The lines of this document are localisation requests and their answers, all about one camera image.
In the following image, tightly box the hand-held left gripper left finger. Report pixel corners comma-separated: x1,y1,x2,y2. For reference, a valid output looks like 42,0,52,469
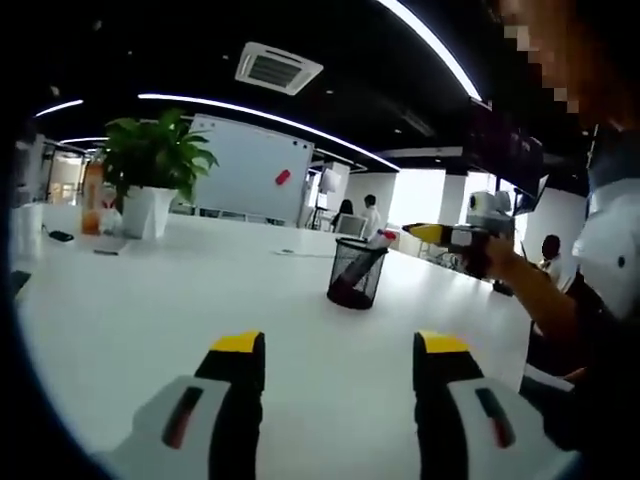
93,329,267,480

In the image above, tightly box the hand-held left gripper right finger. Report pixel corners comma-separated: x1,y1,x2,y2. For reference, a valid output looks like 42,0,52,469
412,329,585,480

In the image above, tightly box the black mesh pen holder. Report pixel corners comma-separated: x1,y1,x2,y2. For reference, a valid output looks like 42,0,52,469
326,236,390,311

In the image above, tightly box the white whiteboard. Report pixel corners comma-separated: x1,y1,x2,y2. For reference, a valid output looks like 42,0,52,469
187,113,316,227

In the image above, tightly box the person's right hand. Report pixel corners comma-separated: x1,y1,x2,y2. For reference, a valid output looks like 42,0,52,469
463,233,525,282

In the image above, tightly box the dark hanging display panel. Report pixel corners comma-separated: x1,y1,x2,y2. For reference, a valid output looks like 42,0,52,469
467,97,547,194

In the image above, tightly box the white mesh office chair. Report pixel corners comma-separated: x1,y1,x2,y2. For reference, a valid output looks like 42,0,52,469
335,214,370,239

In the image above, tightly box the grey monitor screen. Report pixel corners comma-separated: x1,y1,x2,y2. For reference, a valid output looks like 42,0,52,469
317,167,344,195

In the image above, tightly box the long ceiling light strip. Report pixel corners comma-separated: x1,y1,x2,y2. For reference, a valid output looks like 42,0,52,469
377,0,484,101

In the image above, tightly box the person's neck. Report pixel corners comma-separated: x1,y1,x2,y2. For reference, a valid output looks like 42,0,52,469
499,0,640,134

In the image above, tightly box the white notebook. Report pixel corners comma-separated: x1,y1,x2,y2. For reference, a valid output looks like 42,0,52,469
92,240,132,257

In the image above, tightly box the curved ceiling light strip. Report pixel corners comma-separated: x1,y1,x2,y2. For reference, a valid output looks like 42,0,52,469
137,92,401,171

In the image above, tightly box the small white red figurine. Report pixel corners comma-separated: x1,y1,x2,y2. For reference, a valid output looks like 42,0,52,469
99,192,124,236

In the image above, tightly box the ceiling air conditioner vent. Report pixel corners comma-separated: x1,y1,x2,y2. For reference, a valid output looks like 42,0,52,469
234,42,325,95

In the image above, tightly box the orange drink bottle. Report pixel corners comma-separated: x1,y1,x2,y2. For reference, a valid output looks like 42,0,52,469
81,160,105,236

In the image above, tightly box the green potted plant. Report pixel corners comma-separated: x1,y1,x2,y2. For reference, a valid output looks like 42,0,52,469
102,108,220,240

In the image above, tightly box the short ceiling light strip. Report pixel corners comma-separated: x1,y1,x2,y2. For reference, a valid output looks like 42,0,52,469
33,98,85,119

